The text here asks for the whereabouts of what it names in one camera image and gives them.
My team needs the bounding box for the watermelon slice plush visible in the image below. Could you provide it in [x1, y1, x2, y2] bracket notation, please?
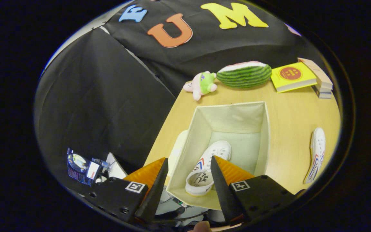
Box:
[217, 61, 272, 89]

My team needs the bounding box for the white canvas shoe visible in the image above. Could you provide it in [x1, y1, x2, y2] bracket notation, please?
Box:
[303, 127, 326, 184]
[185, 140, 232, 197]

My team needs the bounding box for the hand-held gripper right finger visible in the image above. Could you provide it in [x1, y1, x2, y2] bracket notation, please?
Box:
[210, 156, 297, 226]

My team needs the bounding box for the cream fabric storage box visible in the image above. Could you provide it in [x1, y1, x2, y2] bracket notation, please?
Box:
[166, 101, 271, 210]

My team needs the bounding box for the dark printed package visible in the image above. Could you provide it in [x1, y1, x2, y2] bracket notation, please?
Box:
[67, 148, 110, 186]

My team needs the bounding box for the black cable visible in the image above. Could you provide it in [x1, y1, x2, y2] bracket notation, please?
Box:
[153, 208, 210, 223]

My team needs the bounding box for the white book under beige book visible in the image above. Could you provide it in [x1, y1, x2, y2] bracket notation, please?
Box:
[313, 84, 332, 99]

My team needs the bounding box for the pink and green plush toy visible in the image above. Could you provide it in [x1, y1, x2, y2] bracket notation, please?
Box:
[183, 71, 217, 101]

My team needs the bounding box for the yellow book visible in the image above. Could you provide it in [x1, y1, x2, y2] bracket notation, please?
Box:
[271, 62, 318, 93]

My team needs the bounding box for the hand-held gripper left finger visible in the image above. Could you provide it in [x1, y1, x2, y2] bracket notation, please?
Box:
[90, 157, 169, 223]

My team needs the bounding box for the thick beige book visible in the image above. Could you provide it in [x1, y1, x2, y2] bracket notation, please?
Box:
[298, 57, 333, 91]

